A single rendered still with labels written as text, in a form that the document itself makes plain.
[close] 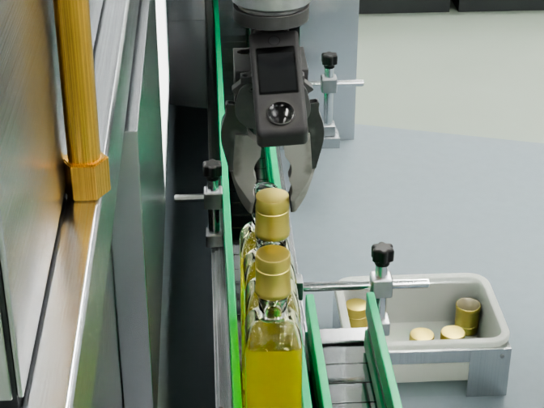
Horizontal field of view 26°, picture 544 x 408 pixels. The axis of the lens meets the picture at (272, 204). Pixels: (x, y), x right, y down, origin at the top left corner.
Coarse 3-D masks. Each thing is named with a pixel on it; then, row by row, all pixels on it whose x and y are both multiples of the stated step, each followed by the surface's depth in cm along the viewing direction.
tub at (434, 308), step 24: (408, 288) 170; (432, 288) 170; (456, 288) 170; (480, 288) 169; (408, 312) 172; (432, 312) 172; (480, 312) 169; (408, 336) 169; (480, 336) 168; (504, 336) 157
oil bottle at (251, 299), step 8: (248, 288) 123; (296, 288) 123; (248, 296) 121; (256, 296) 120; (288, 296) 121; (296, 296) 121; (248, 304) 121; (256, 304) 120; (288, 304) 120; (296, 304) 121; (248, 312) 121
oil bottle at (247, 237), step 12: (252, 228) 132; (240, 240) 133; (252, 240) 130; (288, 240) 132; (240, 252) 131; (240, 264) 132; (240, 276) 133; (240, 288) 133; (240, 300) 136; (240, 312) 138
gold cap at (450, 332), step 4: (444, 328) 163; (448, 328) 163; (452, 328) 163; (456, 328) 163; (460, 328) 163; (440, 332) 163; (444, 332) 162; (448, 332) 162; (452, 332) 162; (456, 332) 162; (460, 332) 162; (464, 332) 162; (440, 336) 162; (444, 336) 162; (448, 336) 161; (452, 336) 161; (456, 336) 161; (460, 336) 161; (464, 336) 162
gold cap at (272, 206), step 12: (264, 192) 118; (276, 192) 118; (264, 204) 116; (276, 204) 116; (288, 204) 117; (264, 216) 117; (276, 216) 116; (288, 216) 118; (264, 228) 117; (276, 228) 117; (288, 228) 118; (264, 240) 118; (276, 240) 118
